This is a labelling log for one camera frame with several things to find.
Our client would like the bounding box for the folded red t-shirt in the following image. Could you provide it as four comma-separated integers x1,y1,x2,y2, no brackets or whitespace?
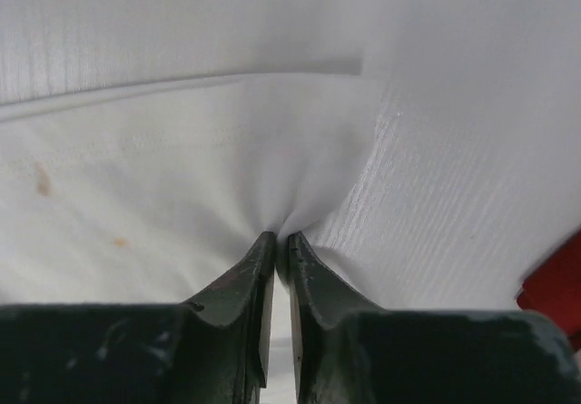
517,232,581,336

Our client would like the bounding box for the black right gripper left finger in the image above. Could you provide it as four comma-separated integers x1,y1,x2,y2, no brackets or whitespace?
1,232,276,403

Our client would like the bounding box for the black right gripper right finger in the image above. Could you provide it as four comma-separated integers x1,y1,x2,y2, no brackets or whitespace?
287,233,580,403

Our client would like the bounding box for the white t-shirt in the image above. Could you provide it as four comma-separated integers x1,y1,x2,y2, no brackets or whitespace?
1,0,580,403

